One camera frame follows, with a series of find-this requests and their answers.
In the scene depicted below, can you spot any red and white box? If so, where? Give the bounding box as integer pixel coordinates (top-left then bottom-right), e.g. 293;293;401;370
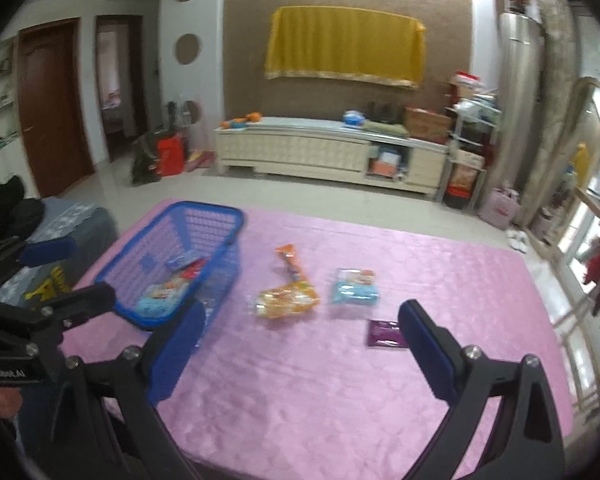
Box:
450;72;483;98

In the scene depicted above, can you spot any pink bag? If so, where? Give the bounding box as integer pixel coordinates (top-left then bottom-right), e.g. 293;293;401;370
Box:
480;187;523;231

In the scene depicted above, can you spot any person's left hand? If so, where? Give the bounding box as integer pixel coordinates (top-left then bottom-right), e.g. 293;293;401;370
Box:
0;385;23;441

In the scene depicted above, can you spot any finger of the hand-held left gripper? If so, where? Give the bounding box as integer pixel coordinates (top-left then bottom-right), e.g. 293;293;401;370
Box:
0;281;117;354
0;236;77;281

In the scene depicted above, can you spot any white metal rack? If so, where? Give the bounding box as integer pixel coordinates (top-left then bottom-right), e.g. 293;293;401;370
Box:
442;91;501;207

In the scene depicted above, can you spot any patterned curtain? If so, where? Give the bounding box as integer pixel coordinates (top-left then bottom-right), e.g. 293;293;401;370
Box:
527;0;588;231

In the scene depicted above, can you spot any tall standing air conditioner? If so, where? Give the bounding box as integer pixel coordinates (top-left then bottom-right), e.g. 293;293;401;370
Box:
492;12;546;211

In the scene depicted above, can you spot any orange sausage snack packet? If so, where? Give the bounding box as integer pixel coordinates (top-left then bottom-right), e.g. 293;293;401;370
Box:
274;243;308;283

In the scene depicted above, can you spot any dark cloth with yellow print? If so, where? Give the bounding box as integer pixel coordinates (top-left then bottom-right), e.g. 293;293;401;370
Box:
24;265;73;306

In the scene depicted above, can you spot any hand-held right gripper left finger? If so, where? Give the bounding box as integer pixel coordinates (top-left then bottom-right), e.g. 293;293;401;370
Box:
50;299;208;480

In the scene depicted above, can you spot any red snack packet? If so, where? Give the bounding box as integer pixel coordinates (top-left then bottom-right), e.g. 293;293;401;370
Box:
180;259;210;283

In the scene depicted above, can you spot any yellow snack packet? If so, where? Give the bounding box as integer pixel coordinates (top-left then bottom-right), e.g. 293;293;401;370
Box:
247;280;322;322

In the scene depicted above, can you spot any black clothing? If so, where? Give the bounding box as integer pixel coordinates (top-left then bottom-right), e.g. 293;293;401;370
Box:
0;175;46;248

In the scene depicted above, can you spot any yellow cloth cover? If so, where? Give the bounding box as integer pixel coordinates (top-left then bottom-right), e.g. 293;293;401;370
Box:
264;6;427;90

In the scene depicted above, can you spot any blue plastic basket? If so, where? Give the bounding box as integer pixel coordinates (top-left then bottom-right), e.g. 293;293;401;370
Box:
94;201;245;351

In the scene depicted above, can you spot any red dustpan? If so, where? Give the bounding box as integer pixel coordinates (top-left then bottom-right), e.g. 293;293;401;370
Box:
185;150;216;170

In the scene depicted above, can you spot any red container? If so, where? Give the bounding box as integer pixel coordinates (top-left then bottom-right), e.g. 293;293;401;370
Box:
446;186;473;208

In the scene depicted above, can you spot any green folded cloth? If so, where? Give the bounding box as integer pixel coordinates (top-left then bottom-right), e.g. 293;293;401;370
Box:
362;121;410;137

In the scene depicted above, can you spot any brown wooden door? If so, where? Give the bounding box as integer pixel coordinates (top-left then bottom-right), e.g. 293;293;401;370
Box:
17;17;96;200

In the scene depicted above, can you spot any pink quilted tablecloth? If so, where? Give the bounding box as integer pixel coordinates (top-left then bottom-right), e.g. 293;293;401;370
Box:
60;199;576;480

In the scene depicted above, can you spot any arched wooden frame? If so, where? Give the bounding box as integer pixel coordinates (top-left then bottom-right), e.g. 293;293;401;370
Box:
555;77;600;241

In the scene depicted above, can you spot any white television cabinet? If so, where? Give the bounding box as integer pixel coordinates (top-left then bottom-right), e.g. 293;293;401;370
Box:
214;116;451;203

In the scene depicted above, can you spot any grey sofa with lace cover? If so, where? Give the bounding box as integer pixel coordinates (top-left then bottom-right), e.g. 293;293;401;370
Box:
0;197;120;306

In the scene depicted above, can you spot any red bag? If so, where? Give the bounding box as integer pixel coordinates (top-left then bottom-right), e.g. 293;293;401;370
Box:
156;135;188;177

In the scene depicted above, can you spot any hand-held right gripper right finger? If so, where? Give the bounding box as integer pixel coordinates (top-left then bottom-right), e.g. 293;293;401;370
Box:
397;299;566;480

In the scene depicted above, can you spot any yellow hanging item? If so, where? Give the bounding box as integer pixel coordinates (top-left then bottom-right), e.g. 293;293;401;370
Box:
570;144;593;186

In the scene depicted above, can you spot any black backpack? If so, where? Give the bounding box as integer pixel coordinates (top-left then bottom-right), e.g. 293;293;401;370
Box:
131;132;163;186

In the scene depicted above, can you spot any light blue snack packet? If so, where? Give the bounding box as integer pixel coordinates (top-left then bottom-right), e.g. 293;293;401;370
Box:
137;280;188;322
328;267;381;308

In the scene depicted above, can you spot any purple snack packet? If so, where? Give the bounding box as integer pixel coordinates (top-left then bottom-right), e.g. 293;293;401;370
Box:
366;319;408;350

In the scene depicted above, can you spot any wooden clothes rack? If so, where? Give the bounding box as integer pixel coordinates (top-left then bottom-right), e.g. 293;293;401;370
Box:
525;187;600;411

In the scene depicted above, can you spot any box with picture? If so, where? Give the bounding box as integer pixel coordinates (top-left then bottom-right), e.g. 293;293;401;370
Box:
450;165;483;191

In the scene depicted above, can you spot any black router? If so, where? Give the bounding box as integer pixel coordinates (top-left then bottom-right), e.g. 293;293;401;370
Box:
362;101;401;122

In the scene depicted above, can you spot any cardboard box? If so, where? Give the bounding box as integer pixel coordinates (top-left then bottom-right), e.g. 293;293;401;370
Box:
404;106;453;143

